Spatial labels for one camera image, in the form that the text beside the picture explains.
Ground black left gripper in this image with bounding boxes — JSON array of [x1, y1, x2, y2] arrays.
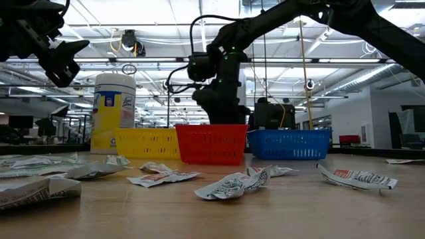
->
[[0, 0, 91, 89]]

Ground red-print ointment packet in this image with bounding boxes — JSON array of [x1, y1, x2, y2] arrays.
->
[[138, 161, 174, 175], [316, 163, 399, 193], [126, 170, 203, 189], [246, 165, 300, 178], [193, 165, 273, 201]]

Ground alcohol wipe packet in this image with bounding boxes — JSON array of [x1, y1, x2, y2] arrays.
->
[[64, 161, 134, 181], [9, 155, 86, 171], [0, 175, 82, 211], [384, 158, 425, 165]]

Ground red plastic basket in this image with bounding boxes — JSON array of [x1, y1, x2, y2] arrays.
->
[[175, 123, 250, 166]]

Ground black monitor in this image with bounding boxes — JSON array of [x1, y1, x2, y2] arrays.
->
[[252, 101, 297, 131]]

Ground disinfecting wipes canister white lid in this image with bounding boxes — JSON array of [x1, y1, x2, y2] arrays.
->
[[90, 72, 137, 155]]

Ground blue plastic basket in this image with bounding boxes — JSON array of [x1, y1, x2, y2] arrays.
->
[[246, 129, 333, 161]]

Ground yellow plastic basket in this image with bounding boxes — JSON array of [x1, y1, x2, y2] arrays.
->
[[112, 127, 182, 160]]

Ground red bin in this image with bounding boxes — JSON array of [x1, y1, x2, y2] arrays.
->
[[338, 134, 361, 145]]

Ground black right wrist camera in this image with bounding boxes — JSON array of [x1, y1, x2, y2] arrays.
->
[[187, 51, 216, 83]]

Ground hanging black ring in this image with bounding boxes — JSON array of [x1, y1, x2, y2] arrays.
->
[[121, 63, 138, 76]]

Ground yellow hanging power cable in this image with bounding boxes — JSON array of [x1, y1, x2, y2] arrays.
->
[[297, 16, 315, 131]]

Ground dark wall screen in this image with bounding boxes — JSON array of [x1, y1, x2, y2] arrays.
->
[[388, 104, 425, 150]]

